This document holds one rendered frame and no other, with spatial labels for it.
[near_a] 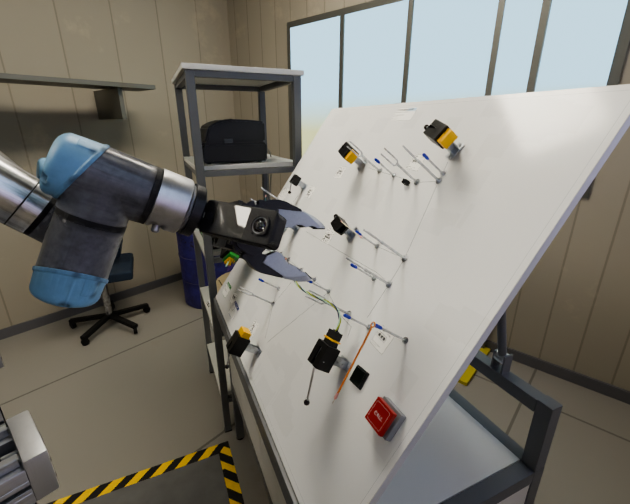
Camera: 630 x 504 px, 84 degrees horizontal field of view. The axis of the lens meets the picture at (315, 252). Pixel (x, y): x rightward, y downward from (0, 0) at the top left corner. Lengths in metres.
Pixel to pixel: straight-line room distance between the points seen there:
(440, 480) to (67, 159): 1.01
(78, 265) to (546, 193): 0.74
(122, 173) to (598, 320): 2.72
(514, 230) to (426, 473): 0.65
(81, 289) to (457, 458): 0.97
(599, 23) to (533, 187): 1.91
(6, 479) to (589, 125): 1.15
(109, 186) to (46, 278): 0.12
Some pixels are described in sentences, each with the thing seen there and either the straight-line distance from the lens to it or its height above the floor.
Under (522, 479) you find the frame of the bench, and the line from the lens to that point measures 1.16.
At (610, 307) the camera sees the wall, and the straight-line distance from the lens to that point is 2.80.
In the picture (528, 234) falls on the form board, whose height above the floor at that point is 1.44.
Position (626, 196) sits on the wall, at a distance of 2.63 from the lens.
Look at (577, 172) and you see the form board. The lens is 0.78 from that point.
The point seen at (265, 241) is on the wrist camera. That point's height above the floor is 1.50.
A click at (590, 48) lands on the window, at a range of 2.63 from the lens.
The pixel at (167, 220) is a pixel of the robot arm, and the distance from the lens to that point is 0.47.
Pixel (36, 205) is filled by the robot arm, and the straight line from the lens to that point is 0.59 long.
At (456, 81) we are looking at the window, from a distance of 2.79.
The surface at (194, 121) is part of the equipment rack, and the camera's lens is 1.60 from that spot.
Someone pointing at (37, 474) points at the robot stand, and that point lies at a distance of 0.83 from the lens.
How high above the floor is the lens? 1.63
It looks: 20 degrees down
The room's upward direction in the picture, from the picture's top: straight up
